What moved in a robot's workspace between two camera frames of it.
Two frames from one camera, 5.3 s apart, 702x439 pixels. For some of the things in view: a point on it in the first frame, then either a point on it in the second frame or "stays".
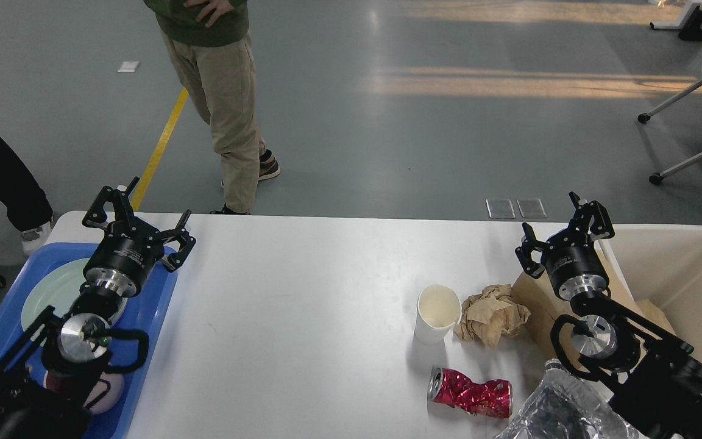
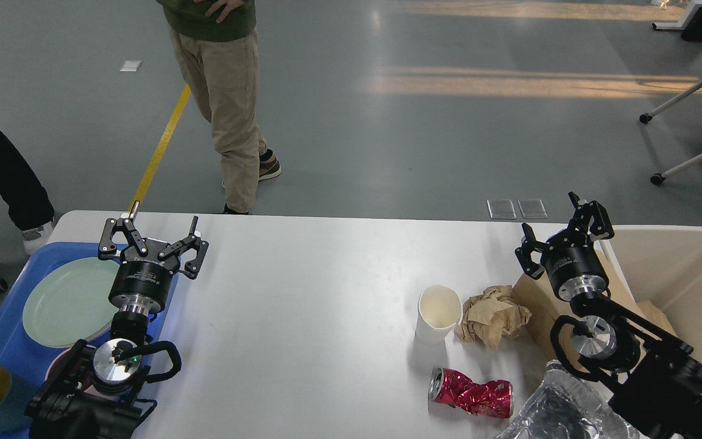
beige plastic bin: x=694 y=272 stays
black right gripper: x=573 y=261 stays
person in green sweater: x=208 y=42 stays
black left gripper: x=124 y=260 -> x=143 y=284
